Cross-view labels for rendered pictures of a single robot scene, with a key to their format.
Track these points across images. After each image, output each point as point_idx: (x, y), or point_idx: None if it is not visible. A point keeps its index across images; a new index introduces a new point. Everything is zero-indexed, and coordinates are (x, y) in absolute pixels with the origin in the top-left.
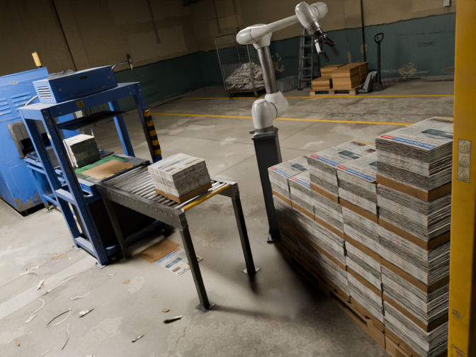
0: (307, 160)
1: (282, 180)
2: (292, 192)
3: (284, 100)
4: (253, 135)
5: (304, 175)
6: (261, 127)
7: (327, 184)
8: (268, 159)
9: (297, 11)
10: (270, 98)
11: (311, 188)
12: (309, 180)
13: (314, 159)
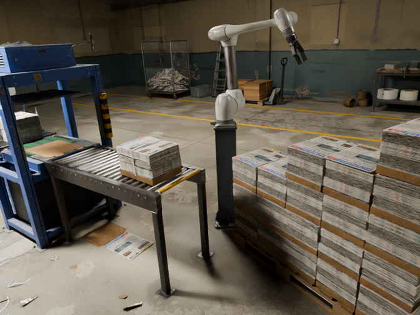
0: (267, 152)
1: (250, 169)
2: (259, 180)
3: (243, 97)
4: (215, 126)
5: (272, 165)
6: (223, 119)
7: (309, 174)
8: (226, 149)
9: (277, 15)
10: (232, 94)
11: (287, 177)
12: (280, 170)
13: (297, 149)
